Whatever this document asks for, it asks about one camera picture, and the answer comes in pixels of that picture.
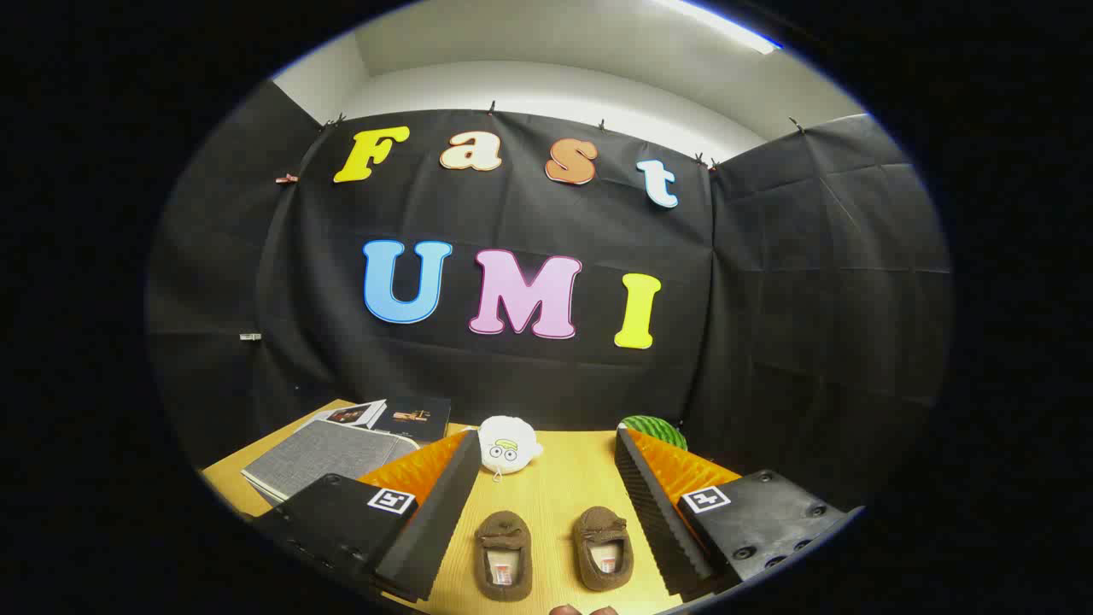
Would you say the dark blue book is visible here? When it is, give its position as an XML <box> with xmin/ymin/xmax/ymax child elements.
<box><xmin>373</xmin><ymin>395</ymin><xmax>452</xmax><ymax>443</ymax></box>

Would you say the white plush toy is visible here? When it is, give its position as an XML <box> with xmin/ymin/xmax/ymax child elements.
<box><xmin>478</xmin><ymin>416</ymin><xmax>544</xmax><ymax>481</ymax></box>

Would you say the watermelon slice plush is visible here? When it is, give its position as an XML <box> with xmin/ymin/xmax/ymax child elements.
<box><xmin>619</xmin><ymin>415</ymin><xmax>688</xmax><ymax>452</ymax></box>

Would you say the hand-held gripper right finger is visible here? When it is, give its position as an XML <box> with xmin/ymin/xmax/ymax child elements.
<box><xmin>613</xmin><ymin>425</ymin><xmax>865</xmax><ymax>599</ymax></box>

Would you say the brown fuzzy shoe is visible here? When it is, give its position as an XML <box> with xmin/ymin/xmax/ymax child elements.
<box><xmin>572</xmin><ymin>506</ymin><xmax>634</xmax><ymax>591</ymax></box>
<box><xmin>474</xmin><ymin>511</ymin><xmax>534</xmax><ymax>601</ymax></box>

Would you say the grey fabric storage box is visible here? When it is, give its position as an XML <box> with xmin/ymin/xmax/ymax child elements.
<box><xmin>242</xmin><ymin>419</ymin><xmax>421</xmax><ymax>505</ymax></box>

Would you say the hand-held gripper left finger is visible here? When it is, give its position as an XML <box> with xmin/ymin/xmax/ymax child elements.
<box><xmin>253</xmin><ymin>429</ymin><xmax>484</xmax><ymax>604</ymax></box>

